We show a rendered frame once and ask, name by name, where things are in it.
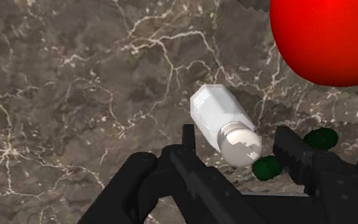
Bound white salt shaker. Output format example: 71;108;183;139
189;83;263;167

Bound red tomato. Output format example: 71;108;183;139
270;0;358;87

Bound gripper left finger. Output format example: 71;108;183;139
78;123;260;224

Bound dark green cylinder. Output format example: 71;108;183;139
252;127;339;182

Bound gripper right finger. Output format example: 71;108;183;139
272;125;358;224

